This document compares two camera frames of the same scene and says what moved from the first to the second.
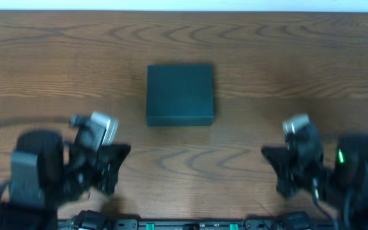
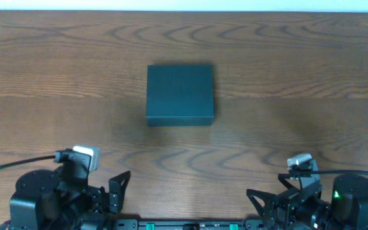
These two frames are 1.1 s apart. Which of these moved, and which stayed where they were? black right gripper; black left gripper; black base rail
Moved: black right gripper; black left gripper
Stayed: black base rail
